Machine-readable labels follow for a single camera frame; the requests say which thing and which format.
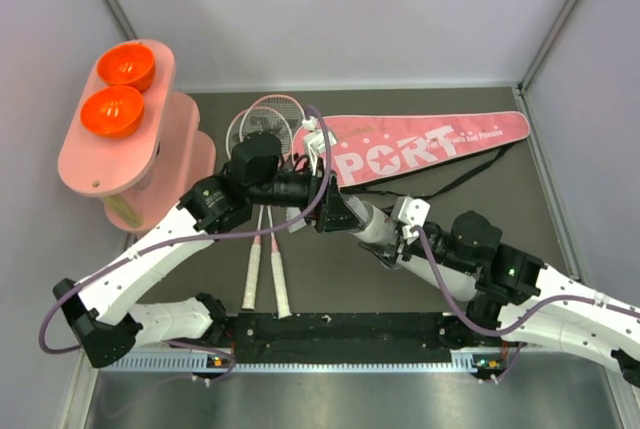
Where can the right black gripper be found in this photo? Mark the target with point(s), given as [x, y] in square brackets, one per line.
[389, 252]

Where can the pink badminton racket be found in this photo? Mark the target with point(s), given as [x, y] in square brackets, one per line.
[292, 111]
[261, 118]

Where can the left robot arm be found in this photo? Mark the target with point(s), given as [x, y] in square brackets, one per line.
[103, 310]

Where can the pink badminton racket right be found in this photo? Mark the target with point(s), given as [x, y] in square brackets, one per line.
[292, 111]

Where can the lower orange plastic bowl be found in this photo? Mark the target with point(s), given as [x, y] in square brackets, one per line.
[113, 112]

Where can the orange plastic bowl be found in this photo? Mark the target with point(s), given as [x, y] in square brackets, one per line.
[113, 112]
[130, 64]

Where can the pink badminton racket left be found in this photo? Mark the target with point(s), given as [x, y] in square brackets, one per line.
[261, 118]

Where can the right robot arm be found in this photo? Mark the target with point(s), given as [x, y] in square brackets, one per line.
[499, 291]

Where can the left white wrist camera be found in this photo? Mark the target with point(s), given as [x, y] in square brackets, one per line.
[314, 142]

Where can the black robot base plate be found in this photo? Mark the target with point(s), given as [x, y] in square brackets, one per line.
[350, 338]

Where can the pink SPORT racket bag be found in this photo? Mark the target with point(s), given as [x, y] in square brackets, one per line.
[368, 149]

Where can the pink three-tier wooden shelf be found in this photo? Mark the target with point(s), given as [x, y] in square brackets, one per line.
[140, 177]

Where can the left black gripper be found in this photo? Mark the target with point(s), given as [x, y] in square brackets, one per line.
[334, 213]

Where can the grey slotted cable duct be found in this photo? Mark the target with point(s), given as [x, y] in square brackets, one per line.
[205, 363]

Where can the white shuttlecock tube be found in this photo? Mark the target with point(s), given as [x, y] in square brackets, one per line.
[377, 224]

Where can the upper orange plastic bowl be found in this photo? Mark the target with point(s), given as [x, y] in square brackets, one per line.
[130, 64]

